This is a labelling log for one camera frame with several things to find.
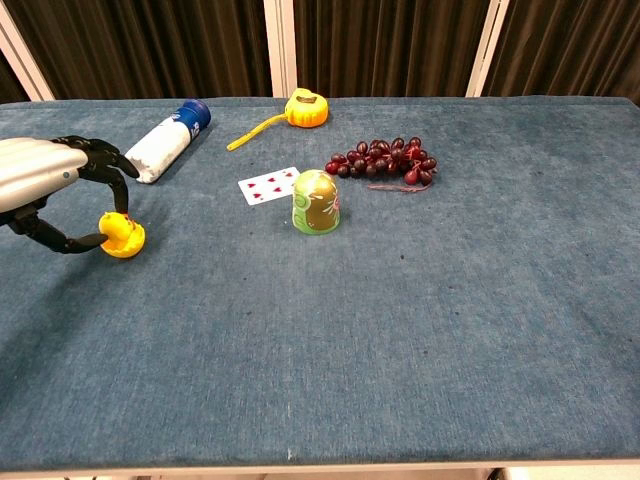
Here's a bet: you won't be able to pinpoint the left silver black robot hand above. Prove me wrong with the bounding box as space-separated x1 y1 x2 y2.
0 135 141 255

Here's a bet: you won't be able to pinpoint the small yellow rubber duck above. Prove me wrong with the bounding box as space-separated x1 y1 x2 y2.
98 210 136 251

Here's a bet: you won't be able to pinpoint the hearts playing card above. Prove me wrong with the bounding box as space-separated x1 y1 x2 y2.
237 166 302 207

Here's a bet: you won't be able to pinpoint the black pleated curtain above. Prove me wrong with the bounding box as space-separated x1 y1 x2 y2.
0 48 31 105
3 0 274 101
480 0 640 107
292 0 495 99

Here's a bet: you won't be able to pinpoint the small yellow round dish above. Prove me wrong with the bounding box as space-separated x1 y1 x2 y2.
102 222 147 260

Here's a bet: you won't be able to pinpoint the white bottle with blue cap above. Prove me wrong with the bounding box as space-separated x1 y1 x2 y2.
123 98 212 185

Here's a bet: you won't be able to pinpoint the yellow tape measure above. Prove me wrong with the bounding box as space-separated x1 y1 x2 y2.
226 87 330 152

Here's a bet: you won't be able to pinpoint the green gold nesting doll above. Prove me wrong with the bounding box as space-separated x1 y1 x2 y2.
291 168 342 236

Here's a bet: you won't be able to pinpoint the blue table cloth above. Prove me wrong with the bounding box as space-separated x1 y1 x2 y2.
0 95 640 472

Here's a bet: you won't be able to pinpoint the red plastic grape bunch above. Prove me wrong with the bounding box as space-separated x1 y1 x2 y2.
324 136 439 194

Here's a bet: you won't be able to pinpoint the white metal frame post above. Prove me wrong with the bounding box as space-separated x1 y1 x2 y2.
262 0 299 99
464 0 512 99
0 3 56 103

